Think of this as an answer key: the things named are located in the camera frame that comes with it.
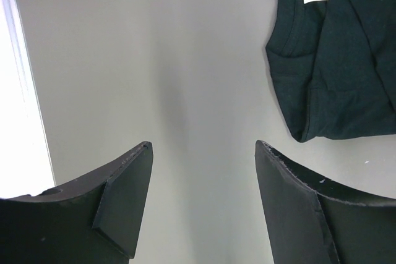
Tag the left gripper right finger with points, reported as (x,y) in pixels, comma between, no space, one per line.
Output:
(313,219)

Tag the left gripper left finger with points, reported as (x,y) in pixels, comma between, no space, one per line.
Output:
(94,218)

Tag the black t shirt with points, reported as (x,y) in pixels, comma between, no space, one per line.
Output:
(332,64)

